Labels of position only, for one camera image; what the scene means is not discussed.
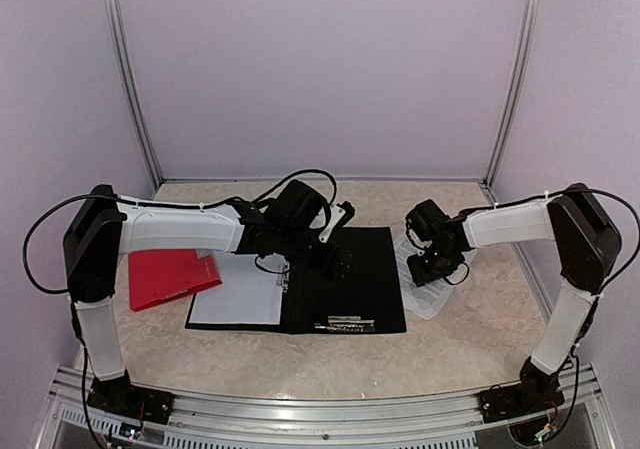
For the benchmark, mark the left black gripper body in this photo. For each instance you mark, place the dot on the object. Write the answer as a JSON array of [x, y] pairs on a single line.
[[293, 248]]

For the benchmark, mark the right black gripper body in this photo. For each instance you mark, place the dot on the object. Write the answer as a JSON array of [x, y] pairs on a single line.
[[435, 267]]

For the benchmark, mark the printed text sheet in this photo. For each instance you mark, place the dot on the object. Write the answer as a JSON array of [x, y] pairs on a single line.
[[425, 301]]

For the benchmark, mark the black folder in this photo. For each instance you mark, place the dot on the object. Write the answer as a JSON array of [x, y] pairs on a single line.
[[366, 300]]

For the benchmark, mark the red folder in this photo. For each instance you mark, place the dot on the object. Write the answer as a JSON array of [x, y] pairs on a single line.
[[158, 277]]

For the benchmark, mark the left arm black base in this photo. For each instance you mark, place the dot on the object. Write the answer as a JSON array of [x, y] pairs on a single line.
[[120, 397]]

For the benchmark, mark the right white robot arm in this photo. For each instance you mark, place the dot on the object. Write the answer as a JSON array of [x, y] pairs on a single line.
[[587, 244]]

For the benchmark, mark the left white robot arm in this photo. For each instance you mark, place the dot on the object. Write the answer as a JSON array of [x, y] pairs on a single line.
[[108, 227]]

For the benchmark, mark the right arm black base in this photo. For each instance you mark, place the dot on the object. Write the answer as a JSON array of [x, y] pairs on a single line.
[[534, 392]]

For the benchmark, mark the aluminium front rail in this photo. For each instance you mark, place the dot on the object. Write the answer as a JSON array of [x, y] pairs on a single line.
[[200, 420]]

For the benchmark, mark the right aluminium frame post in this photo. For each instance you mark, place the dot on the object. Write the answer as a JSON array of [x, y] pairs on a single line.
[[516, 82]]

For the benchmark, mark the aluminium frame post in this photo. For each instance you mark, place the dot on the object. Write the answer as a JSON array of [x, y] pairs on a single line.
[[516, 82], [131, 93]]

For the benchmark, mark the left aluminium frame post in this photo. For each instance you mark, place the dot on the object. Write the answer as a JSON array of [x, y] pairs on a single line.
[[131, 93]]

